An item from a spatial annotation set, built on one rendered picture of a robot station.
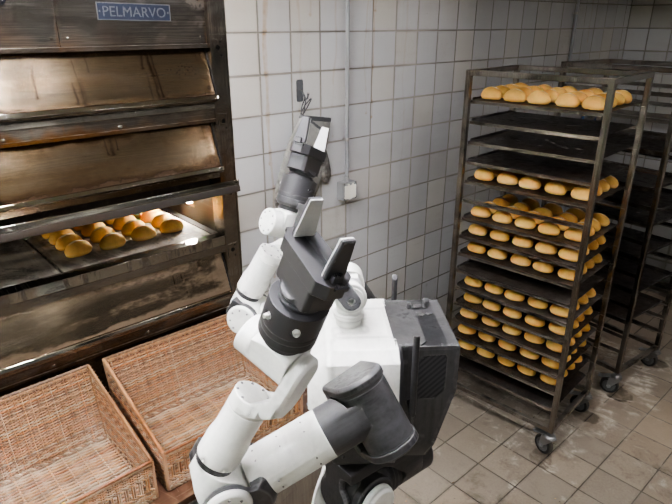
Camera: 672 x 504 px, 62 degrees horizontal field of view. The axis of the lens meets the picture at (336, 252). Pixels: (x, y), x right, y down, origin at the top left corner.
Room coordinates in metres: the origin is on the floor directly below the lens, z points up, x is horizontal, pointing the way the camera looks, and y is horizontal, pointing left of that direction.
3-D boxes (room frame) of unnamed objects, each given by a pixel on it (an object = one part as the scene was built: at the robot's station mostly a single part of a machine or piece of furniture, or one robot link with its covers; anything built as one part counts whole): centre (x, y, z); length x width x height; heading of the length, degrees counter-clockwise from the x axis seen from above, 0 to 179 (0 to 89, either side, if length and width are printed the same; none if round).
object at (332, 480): (1.07, -0.10, 1.00); 0.28 x 0.13 x 0.18; 128
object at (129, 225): (2.24, 0.98, 1.21); 0.61 x 0.48 x 0.06; 42
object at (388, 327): (1.03, -0.09, 1.26); 0.34 x 0.30 x 0.36; 3
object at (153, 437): (1.74, 0.48, 0.72); 0.56 x 0.49 x 0.28; 131
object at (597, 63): (3.09, -1.57, 0.89); 0.72 x 0.52 x 1.78; 36
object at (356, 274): (1.03, -0.03, 1.46); 0.10 x 0.07 x 0.09; 3
